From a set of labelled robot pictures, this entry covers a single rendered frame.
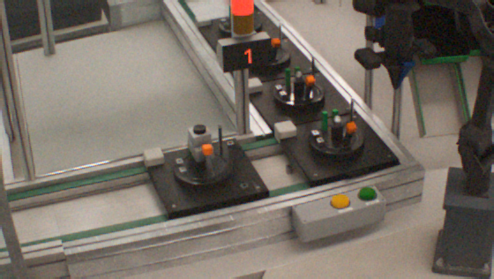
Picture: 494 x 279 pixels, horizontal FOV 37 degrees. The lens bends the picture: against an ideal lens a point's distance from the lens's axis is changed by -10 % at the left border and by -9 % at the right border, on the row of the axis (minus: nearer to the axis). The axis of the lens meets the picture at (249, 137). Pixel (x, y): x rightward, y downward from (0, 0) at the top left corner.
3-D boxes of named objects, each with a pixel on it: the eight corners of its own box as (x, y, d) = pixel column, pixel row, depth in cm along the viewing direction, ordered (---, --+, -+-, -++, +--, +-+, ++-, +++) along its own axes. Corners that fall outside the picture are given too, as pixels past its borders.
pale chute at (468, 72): (505, 122, 201) (512, 117, 197) (465, 126, 200) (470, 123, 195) (483, 26, 207) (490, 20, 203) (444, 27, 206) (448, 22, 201)
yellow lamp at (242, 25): (257, 33, 186) (256, 14, 183) (236, 36, 184) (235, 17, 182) (250, 25, 190) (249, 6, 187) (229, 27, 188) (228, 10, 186)
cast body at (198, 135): (214, 158, 184) (213, 132, 181) (196, 162, 183) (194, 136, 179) (203, 139, 191) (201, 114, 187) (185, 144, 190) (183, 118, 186)
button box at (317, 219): (384, 220, 182) (386, 199, 179) (303, 244, 177) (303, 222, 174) (371, 204, 188) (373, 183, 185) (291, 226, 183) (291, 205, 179)
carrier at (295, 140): (399, 165, 192) (402, 122, 186) (310, 188, 186) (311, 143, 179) (357, 118, 212) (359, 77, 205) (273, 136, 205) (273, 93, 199)
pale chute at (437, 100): (463, 132, 197) (468, 128, 193) (419, 138, 196) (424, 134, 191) (442, 32, 203) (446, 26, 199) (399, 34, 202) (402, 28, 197)
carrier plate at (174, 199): (269, 197, 184) (269, 190, 183) (168, 220, 177) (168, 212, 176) (235, 144, 203) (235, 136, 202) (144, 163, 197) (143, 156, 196)
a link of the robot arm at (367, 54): (440, 25, 162) (426, 14, 167) (366, 35, 157) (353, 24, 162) (437, 58, 166) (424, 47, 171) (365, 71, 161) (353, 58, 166)
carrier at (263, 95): (356, 117, 212) (358, 76, 205) (273, 136, 206) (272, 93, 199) (320, 77, 231) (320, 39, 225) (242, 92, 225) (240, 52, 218)
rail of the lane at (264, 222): (421, 201, 194) (426, 166, 188) (73, 287, 171) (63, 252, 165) (411, 190, 199) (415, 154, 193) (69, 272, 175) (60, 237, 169)
